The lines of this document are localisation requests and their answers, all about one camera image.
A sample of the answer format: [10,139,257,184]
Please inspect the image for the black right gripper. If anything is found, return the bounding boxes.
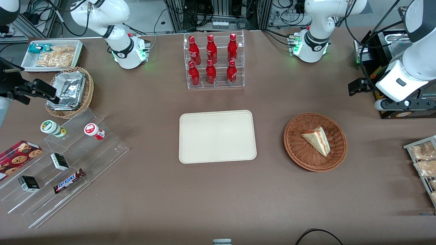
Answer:
[0,57,58,105]

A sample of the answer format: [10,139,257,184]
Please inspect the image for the triangular sandwich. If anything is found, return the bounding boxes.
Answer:
[301,126,331,157]

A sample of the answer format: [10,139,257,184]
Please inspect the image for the light tan wicker basket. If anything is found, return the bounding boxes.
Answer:
[45,67,94,119]

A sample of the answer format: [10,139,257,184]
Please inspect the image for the brown round wicker basket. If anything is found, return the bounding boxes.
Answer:
[283,112,347,172]

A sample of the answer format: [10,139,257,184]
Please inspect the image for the tray of packaged snacks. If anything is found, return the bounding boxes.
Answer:
[403,135,436,209]

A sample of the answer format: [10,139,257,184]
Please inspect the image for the cream plastic tray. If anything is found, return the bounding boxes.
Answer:
[179,110,257,164]

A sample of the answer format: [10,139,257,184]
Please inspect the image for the silver foil container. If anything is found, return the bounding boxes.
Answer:
[47,71,86,111]

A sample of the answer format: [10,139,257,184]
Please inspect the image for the clear bag of crackers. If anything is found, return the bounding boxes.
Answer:
[49,46,76,56]
[36,52,74,68]

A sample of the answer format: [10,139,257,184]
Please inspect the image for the white rectangular plastic bin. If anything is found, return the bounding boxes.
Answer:
[21,40,84,72]

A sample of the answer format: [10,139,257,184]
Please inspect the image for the green lid white cup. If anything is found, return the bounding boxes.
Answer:
[40,120,67,138]

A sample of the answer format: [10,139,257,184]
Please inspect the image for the black glass display case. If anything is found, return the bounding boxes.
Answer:
[354,29,436,119]

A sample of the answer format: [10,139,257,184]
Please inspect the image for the teal snack packet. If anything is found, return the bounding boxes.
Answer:
[28,44,52,54]

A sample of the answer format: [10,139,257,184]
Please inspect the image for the red lid white cup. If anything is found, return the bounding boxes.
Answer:
[84,123,105,140]

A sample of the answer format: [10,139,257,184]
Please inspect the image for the small black carton box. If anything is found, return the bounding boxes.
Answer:
[18,176,41,193]
[50,153,69,171]

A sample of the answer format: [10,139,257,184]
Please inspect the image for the red plaid cookie box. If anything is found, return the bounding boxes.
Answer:
[0,140,43,181]

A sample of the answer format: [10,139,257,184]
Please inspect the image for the clear acrylic stepped stand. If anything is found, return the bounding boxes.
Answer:
[0,108,130,229]

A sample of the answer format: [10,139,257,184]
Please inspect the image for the Snickers chocolate bar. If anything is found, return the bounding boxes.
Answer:
[53,168,85,194]

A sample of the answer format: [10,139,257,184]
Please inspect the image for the red cola bottle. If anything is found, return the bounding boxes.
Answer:
[206,34,218,64]
[188,36,201,65]
[227,60,238,85]
[188,61,201,87]
[206,59,217,85]
[227,33,238,62]

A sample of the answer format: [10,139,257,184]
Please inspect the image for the clear acrylic bottle rack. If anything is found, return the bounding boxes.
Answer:
[183,31,245,89]

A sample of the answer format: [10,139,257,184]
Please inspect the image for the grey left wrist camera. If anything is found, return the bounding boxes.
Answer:
[374,98,436,112]

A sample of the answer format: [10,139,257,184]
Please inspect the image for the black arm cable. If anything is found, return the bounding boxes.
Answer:
[344,0,412,94]

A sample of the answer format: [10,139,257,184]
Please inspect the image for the black looped table cable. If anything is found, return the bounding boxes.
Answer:
[295,228,344,245]

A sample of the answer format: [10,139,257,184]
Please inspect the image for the aluminium frame equipment rack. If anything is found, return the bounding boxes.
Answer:
[163,0,273,33]

